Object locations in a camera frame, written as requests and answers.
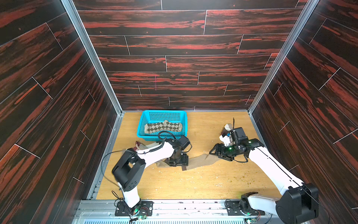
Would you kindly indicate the aluminium corner frame right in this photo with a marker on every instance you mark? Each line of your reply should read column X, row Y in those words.
column 293, row 35

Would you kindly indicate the white maroon sock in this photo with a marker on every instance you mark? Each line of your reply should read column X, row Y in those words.
column 140, row 146

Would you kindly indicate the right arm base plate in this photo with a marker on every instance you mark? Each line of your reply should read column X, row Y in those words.
column 241, row 208

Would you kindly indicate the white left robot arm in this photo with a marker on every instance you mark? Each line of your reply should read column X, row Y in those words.
column 129, row 169

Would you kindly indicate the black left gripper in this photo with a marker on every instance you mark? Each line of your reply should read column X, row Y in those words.
column 184, row 162

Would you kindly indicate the teal plastic basket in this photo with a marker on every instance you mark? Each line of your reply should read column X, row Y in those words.
column 155, row 116

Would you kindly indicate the aluminium corner frame left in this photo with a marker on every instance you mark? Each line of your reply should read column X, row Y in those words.
column 88, row 46

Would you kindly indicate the aluminium corner frame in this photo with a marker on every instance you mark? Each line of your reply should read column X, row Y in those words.
column 88, row 46
column 293, row 35

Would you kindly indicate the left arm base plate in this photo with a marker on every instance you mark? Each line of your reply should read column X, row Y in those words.
column 142, row 209

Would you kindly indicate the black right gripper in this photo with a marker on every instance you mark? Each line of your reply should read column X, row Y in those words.
column 221, row 150

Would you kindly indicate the white striped sock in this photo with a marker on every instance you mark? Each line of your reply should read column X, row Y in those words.
column 226, row 136

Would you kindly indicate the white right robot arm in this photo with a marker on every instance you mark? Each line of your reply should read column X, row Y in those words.
column 298, row 202

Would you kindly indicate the tan ribbed sock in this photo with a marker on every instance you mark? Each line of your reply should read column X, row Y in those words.
column 200, row 161
column 162, row 164

